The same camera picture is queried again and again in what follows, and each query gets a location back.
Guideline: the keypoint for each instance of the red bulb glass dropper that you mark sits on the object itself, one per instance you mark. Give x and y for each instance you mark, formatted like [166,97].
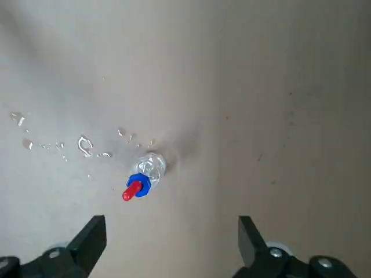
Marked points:
[130,191]

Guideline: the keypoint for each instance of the clear bottle with blue cap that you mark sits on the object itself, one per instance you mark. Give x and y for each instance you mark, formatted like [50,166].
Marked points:
[150,168]

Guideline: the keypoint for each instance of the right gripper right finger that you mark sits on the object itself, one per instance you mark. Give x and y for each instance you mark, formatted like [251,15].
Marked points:
[255,249]

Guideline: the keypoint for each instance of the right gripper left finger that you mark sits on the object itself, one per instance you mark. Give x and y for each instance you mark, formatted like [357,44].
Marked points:
[84,249]

